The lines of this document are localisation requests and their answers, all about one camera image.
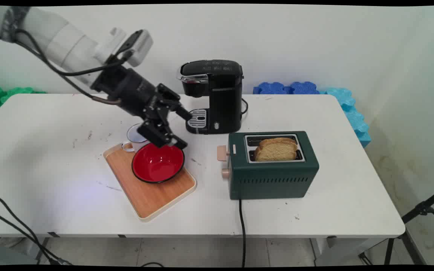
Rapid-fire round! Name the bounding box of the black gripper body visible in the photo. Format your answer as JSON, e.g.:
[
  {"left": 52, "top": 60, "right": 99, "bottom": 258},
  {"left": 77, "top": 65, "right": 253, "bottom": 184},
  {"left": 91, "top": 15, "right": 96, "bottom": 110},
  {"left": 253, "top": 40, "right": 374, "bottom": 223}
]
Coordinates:
[{"left": 91, "top": 66, "right": 162, "bottom": 119}]

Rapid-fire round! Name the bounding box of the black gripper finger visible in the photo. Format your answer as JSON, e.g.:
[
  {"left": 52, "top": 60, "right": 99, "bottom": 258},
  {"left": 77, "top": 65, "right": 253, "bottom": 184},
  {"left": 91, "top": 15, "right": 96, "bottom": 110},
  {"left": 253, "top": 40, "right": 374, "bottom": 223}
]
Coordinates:
[
  {"left": 158, "top": 84, "right": 194, "bottom": 122},
  {"left": 138, "top": 109, "right": 188, "bottom": 150}
]

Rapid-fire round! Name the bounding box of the beige toaster lever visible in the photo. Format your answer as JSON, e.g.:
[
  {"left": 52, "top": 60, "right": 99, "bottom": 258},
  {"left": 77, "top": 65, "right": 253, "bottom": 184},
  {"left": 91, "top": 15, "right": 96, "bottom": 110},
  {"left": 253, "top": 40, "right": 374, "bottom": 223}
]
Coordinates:
[{"left": 217, "top": 145, "right": 231, "bottom": 163}]

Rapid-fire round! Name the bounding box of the white enamel mug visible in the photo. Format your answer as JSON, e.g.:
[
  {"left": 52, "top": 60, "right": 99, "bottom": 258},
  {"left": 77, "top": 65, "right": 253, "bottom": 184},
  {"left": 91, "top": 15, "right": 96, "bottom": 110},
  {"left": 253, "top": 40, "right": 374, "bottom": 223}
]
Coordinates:
[{"left": 121, "top": 123, "right": 150, "bottom": 153}]

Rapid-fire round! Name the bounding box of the red enamel bowl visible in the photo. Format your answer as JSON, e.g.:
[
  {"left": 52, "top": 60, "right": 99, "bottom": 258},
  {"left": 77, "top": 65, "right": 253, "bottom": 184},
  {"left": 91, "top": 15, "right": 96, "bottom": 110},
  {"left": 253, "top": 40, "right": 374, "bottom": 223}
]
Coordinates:
[{"left": 131, "top": 142, "right": 186, "bottom": 184}]

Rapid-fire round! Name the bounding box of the black coffee machine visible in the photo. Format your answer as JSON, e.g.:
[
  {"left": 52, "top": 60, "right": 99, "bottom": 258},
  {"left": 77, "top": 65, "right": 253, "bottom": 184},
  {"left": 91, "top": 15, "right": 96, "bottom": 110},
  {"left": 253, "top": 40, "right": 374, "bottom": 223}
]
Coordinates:
[{"left": 179, "top": 59, "right": 245, "bottom": 135}]

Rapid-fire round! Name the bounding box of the wooden serving tray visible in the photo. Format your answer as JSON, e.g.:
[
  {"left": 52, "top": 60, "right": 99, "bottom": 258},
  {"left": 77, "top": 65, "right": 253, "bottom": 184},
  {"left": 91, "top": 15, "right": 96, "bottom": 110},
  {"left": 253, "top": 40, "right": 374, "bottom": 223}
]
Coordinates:
[{"left": 103, "top": 141, "right": 197, "bottom": 222}]

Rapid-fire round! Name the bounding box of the blue foam mat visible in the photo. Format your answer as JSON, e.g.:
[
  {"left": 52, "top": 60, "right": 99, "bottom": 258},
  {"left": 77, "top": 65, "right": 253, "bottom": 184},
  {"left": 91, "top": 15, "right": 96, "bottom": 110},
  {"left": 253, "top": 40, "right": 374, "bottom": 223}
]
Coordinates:
[{"left": 253, "top": 81, "right": 327, "bottom": 95}]

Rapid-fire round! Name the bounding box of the toasted bread slice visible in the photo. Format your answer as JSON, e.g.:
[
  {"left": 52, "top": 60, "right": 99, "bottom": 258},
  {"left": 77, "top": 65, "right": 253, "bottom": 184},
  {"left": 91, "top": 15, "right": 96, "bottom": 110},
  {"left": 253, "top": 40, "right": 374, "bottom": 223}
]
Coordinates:
[{"left": 254, "top": 137, "right": 299, "bottom": 163}]

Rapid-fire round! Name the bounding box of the green two-slot toaster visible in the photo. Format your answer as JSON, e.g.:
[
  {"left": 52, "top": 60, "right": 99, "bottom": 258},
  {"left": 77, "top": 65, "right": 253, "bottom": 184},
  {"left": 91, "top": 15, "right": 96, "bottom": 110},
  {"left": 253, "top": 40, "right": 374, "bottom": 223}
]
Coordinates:
[{"left": 228, "top": 131, "right": 320, "bottom": 200}]

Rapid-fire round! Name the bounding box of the green foam mat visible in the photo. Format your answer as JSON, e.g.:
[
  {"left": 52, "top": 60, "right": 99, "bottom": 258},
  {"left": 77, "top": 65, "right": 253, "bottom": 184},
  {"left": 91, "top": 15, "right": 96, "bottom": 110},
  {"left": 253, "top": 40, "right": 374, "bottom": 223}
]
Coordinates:
[{"left": 0, "top": 87, "right": 48, "bottom": 113}]

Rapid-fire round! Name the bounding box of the cyan foam mat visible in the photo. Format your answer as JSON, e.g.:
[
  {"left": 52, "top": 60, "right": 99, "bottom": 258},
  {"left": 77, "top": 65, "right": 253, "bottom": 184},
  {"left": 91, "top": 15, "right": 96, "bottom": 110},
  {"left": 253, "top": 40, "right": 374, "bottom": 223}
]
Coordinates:
[{"left": 319, "top": 87, "right": 372, "bottom": 148}]

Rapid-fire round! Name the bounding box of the black tripod stand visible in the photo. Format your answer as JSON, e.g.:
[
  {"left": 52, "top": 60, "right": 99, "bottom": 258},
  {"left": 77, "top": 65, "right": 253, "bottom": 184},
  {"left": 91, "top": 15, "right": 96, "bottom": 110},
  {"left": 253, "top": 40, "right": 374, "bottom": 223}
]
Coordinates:
[{"left": 358, "top": 186, "right": 434, "bottom": 266}]

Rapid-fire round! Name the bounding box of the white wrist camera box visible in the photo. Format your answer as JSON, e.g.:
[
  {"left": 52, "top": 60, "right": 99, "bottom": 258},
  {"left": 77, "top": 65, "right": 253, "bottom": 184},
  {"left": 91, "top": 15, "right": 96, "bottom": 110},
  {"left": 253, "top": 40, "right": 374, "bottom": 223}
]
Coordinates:
[{"left": 116, "top": 29, "right": 154, "bottom": 68}]

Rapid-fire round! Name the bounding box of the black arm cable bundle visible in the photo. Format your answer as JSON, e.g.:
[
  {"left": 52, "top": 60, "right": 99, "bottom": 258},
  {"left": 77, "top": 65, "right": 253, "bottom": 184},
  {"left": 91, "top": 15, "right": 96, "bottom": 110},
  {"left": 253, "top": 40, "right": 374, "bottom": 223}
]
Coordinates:
[{"left": 0, "top": 29, "right": 133, "bottom": 104}]

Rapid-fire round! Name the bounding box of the black toaster power cord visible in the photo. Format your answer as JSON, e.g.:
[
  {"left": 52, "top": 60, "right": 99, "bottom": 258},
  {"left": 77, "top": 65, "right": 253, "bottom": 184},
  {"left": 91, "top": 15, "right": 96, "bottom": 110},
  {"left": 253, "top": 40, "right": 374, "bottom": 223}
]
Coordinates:
[{"left": 238, "top": 199, "right": 247, "bottom": 268}]

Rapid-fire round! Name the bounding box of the grey velcro cable strap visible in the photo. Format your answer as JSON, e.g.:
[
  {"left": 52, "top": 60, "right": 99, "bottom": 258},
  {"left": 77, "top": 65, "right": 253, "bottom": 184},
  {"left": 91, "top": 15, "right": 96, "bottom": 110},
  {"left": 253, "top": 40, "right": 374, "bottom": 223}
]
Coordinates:
[{"left": 0, "top": 6, "right": 31, "bottom": 43}]

